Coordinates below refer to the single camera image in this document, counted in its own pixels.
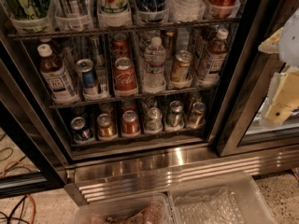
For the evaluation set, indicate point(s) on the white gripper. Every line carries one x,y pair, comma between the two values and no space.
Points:
290,41

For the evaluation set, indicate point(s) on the tea bottle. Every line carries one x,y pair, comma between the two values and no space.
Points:
57,76
206,34
213,59

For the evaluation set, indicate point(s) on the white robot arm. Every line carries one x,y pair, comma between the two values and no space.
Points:
288,49

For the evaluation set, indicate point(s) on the fridge glass door right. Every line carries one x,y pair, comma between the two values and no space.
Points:
251,78

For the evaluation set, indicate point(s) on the fridge glass door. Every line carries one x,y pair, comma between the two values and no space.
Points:
21,120
251,78

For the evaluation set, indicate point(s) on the gold soda can middle shelf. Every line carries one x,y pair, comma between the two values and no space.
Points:
179,75

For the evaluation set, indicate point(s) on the green can bottom shelf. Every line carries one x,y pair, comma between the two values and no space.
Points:
174,117

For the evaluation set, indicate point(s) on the clear bottle top shelf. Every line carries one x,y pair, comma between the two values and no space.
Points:
186,10

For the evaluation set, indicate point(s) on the clear water bottle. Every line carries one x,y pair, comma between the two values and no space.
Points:
153,65

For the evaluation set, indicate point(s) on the silver can bottom shelf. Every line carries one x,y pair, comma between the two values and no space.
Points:
153,120

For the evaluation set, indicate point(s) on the red can bottom shelf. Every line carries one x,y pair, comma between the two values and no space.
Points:
130,123

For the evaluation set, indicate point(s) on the blue can bottom shelf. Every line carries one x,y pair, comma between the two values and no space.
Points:
81,130

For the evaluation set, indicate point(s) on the steel fridge base grille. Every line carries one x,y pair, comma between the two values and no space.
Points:
95,181

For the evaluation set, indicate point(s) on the silver bottle top shelf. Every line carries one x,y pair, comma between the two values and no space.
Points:
74,8

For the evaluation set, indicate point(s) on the fridge glass door left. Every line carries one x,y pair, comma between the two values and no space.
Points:
21,120

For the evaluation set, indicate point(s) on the green bottle top shelf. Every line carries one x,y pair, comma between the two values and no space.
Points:
29,9

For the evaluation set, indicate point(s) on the gold can bottom right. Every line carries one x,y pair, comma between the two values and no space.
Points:
197,113

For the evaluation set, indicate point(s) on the gold can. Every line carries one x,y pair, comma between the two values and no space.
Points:
197,113
106,127

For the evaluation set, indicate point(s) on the clear plastic bin right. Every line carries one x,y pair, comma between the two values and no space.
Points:
223,199

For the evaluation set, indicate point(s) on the clear plastic bin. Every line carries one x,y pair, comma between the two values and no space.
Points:
223,199
151,208

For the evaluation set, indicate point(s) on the red cola can front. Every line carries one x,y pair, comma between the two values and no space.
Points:
125,82

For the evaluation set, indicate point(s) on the red cola can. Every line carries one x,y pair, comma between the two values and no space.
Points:
120,46
125,82

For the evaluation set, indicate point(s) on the red cola can rear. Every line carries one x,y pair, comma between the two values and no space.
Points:
120,46

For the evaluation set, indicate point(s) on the gold can bottom left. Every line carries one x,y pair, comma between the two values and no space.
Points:
106,127

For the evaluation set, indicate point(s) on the clear plastic bin left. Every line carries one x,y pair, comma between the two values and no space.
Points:
151,208

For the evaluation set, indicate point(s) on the blue soda can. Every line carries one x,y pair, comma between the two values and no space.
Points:
86,71

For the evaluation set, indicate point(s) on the middle wire shelf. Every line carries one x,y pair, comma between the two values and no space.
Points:
136,96

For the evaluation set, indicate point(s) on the wire shelf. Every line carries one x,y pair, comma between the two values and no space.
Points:
136,96
13,34

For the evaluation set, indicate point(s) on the upper wire shelf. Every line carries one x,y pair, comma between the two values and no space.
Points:
13,34

